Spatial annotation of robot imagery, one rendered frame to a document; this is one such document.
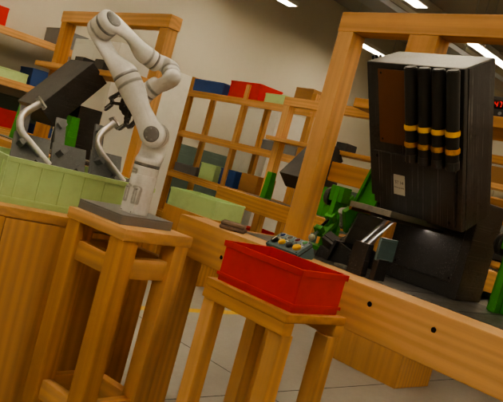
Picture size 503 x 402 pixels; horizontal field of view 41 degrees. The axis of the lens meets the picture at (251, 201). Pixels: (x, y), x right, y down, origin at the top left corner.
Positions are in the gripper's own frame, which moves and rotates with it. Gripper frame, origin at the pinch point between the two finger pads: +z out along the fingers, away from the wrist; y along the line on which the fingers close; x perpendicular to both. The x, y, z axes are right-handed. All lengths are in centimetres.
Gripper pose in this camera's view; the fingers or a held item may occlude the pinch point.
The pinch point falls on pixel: (112, 119)
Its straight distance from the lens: 270.5
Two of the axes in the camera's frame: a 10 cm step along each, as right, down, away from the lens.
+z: -7.9, 5.2, 3.2
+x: -3.0, 1.3, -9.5
